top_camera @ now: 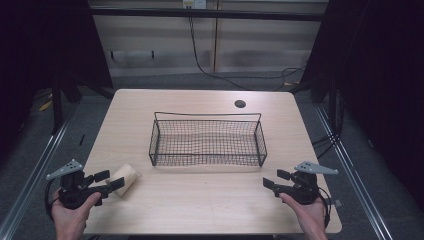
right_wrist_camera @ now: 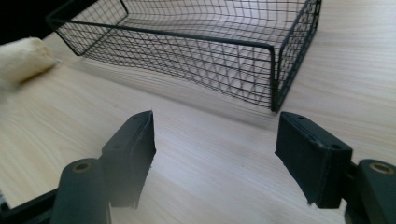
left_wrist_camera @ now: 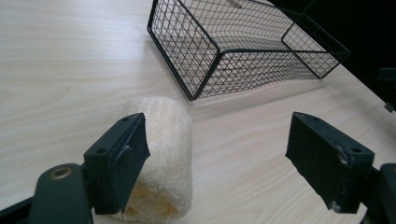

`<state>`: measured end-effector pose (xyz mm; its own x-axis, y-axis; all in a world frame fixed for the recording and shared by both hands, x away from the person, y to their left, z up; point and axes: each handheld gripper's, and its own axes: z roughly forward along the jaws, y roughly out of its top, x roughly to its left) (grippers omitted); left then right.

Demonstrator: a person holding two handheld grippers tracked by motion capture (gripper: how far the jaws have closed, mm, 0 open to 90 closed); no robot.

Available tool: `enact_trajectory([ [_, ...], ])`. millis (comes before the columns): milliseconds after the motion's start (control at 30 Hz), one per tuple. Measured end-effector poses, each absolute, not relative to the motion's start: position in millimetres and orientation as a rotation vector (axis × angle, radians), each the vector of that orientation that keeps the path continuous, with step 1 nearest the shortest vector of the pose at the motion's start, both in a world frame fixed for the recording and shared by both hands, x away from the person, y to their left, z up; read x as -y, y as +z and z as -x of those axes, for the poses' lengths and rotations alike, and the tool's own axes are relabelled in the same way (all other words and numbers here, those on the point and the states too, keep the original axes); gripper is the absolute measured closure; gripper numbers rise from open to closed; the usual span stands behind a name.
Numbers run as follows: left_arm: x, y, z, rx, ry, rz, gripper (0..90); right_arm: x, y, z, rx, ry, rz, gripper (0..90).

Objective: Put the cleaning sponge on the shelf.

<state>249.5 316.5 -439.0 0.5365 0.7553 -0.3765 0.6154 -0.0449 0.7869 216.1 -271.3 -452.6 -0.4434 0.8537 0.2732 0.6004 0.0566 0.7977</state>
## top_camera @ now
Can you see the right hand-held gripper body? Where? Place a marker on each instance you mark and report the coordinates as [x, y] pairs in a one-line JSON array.
[[305, 190]]

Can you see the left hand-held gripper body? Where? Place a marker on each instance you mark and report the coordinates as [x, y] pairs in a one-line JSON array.
[[71, 195]]

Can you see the beige cylindrical roll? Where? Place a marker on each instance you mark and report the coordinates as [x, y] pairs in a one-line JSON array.
[[128, 176]]

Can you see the person's left hand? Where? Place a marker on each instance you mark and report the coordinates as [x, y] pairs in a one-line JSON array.
[[71, 218]]

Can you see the person's right hand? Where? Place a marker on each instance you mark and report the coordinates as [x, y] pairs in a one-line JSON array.
[[311, 215]]

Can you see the small black stick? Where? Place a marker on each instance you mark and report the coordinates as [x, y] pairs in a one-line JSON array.
[[81, 139]]

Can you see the black metal stand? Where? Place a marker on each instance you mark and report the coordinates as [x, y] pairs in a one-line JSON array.
[[57, 110]]

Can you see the round black table grommet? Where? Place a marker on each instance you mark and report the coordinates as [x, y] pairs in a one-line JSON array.
[[240, 103]]

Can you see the dark curtain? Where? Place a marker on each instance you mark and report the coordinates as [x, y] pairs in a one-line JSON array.
[[40, 50], [376, 83]]

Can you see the black horizontal bar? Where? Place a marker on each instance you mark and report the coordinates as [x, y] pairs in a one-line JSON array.
[[206, 14]]

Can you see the metal floor rail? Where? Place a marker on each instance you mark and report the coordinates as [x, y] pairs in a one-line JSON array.
[[353, 180], [30, 180]]

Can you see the white wall socket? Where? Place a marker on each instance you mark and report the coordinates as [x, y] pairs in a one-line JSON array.
[[194, 3]]

